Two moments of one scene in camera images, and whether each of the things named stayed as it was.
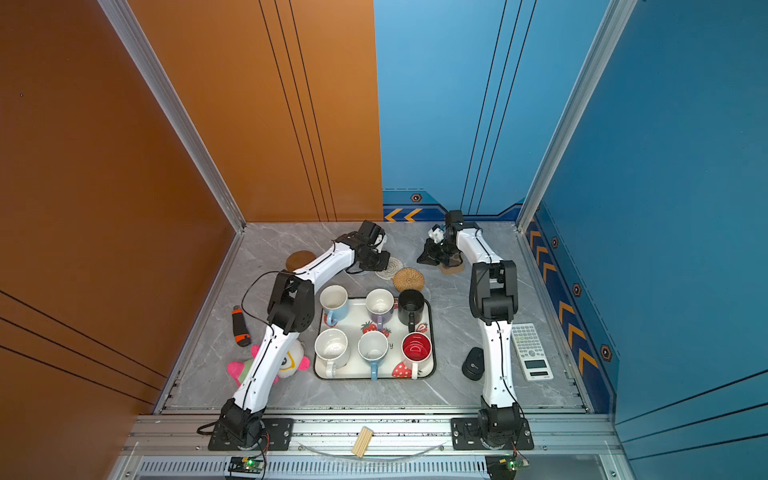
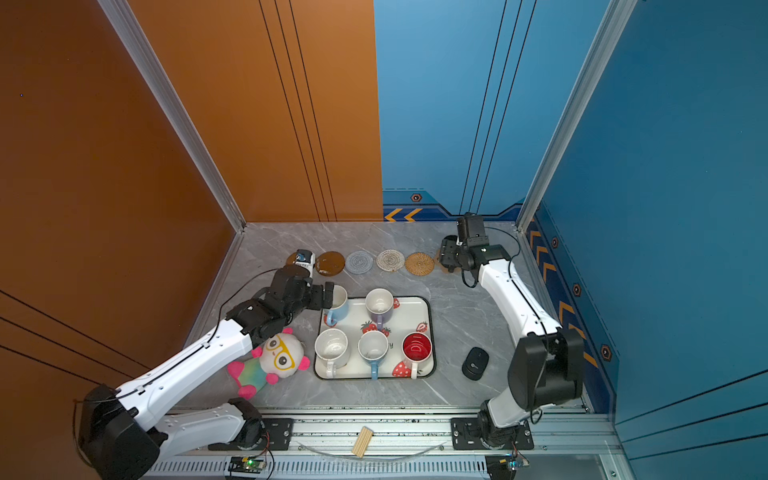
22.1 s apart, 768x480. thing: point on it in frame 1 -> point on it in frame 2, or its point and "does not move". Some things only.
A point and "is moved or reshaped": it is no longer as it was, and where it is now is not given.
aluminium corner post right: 608,35 does not move
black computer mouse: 473,365 does not move
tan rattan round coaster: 408,279 is moved or reshaped
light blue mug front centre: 374,347 does not move
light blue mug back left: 334,301 does not move
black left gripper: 383,263 -> 318,301
